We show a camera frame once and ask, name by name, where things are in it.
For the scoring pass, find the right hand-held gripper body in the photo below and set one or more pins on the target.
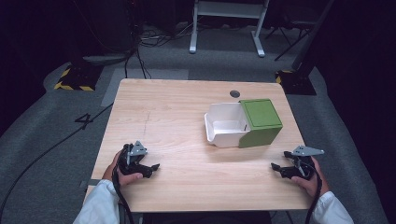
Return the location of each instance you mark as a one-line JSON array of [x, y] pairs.
[[303, 166]]

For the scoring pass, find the black yellow striped stand base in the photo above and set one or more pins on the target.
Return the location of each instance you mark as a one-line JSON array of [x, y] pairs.
[[79, 79], [297, 84]]

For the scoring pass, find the green drawer box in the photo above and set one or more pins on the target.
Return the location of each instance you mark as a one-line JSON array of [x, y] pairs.
[[261, 116]]

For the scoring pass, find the person's right hand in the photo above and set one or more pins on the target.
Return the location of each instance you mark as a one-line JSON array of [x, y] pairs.
[[314, 185]]

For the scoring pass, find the person's left hand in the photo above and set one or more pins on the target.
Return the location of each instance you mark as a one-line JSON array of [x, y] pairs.
[[124, 179]]

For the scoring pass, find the black tripod stand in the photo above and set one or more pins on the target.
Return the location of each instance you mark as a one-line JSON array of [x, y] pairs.
[[292, 37]]

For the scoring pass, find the white plastic drawer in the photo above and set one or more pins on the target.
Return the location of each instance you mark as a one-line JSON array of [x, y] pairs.
[[224, 124]]

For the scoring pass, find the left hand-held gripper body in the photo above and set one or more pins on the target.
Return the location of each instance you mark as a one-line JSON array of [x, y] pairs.
[[134, 161]]

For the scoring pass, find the grey slanted metal pole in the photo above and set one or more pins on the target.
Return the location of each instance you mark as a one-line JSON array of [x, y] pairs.
[[313, 34]]

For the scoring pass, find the grey round table grommet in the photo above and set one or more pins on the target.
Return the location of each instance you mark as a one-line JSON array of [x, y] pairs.
[[234, 93]]

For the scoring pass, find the white metal desk frame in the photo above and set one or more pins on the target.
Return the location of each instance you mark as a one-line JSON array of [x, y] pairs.
[[229, 9]]

